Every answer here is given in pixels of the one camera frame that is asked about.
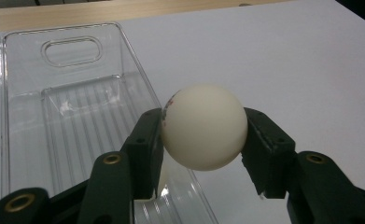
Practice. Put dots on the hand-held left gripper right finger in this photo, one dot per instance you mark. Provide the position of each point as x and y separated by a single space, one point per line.
269 155

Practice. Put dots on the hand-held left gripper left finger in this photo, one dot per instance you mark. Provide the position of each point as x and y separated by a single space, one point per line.
144 155

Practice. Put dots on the white table tennis ball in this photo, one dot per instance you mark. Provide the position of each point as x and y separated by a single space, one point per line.
205 127

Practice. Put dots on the clear plastic container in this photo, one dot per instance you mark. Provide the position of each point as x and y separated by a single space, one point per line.
77 109

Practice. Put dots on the white table cover sheet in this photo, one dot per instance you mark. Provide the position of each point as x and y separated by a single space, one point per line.
279 62

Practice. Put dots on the wooden table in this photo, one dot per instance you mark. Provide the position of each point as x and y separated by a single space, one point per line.
77 14

